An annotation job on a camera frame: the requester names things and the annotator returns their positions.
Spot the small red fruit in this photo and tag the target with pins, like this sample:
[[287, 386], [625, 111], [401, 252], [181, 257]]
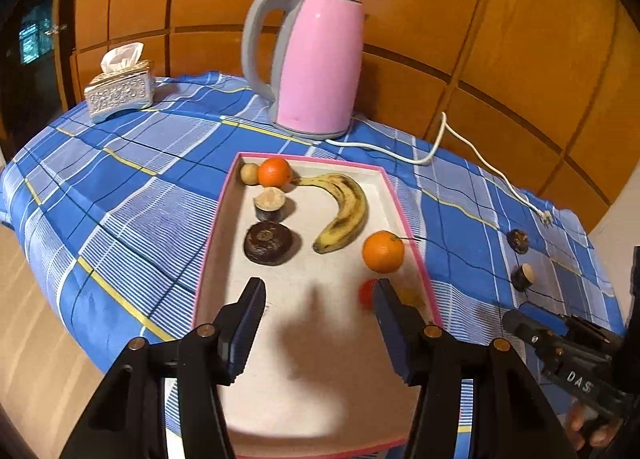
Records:
[[367, 293]]

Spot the yellow banana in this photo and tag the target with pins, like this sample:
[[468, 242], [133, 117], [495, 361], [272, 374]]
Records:
[[350, 209]]

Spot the small dark round fruit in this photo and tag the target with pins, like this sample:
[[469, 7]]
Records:
[[517, 240]]

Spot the person's right hand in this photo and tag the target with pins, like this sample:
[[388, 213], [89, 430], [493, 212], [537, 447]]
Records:
[[577, 423]]

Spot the orange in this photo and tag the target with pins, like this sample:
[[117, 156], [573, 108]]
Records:
[[274, 173], [383, 251]]

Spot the small tan round fruit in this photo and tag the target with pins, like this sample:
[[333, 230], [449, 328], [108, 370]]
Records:
[[248, 173]]

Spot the white tray with pink rim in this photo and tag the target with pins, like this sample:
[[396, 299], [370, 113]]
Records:
[[300, 279]]

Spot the dark fruit half tan top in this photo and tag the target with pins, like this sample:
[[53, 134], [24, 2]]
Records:
[[270, 206], [523, 277]]

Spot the silver tissue box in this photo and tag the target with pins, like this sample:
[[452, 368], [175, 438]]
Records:
[[120, 91]]

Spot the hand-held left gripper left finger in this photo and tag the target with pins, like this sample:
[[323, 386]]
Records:
[[247, 334]]

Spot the blue plaid tablecloth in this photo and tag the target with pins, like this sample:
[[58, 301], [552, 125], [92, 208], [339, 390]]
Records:
[[125, 189]]

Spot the dark round mangosteen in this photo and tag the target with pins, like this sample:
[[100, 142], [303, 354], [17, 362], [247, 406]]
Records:
[[267, 242]]

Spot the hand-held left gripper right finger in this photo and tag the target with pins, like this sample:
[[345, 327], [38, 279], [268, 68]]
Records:
[[392, 334]]

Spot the pink electric kettle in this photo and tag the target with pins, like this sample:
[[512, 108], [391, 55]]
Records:
[[320, 69]]

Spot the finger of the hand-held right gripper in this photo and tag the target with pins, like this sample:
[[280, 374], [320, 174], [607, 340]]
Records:
[[587, 328], [522, 325]]

